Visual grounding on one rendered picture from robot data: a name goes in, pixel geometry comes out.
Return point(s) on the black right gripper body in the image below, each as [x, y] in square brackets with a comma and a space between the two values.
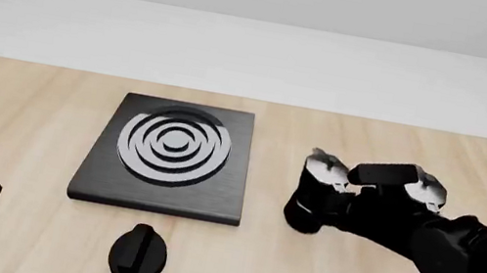
[384, 216]

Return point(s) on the flat black stove plate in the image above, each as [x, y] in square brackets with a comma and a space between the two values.
[102, 180]

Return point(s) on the round black stove knob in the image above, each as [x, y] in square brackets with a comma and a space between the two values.
[137, 256]

